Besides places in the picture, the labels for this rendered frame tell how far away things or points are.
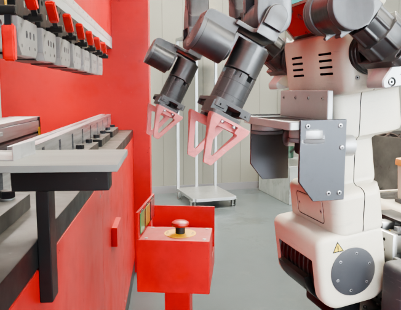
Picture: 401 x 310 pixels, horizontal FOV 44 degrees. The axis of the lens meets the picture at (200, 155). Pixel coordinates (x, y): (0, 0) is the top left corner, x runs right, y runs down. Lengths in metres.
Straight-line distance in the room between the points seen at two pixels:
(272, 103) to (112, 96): 3.02
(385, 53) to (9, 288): 0.69
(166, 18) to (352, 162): 4.37
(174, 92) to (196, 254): 0.39
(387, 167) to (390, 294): 4.26
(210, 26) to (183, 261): 0.53
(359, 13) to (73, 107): 2.29
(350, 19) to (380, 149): 4.56
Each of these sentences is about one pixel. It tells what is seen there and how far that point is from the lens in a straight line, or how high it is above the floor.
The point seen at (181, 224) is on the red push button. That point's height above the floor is 0.81.
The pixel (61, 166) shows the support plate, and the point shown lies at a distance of 0.69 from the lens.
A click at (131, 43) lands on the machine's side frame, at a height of 1.37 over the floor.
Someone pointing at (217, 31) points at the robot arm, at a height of 1.19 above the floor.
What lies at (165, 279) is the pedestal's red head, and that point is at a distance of 1.11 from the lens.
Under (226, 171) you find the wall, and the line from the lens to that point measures 5.52.
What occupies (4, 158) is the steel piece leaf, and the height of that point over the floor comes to 1.00.
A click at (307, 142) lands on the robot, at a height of 1.00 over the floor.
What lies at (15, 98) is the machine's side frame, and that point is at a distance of 3.03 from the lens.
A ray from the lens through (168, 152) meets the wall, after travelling 5.31.
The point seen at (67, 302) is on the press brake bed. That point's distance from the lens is 1.04.
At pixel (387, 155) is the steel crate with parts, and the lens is 5.32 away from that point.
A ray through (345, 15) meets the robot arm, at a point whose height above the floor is 1.22.
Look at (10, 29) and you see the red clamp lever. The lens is 0.95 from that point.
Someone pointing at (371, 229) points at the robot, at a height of 0.81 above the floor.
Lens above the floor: 1.10
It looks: 7 degrees down
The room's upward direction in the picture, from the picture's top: straight up
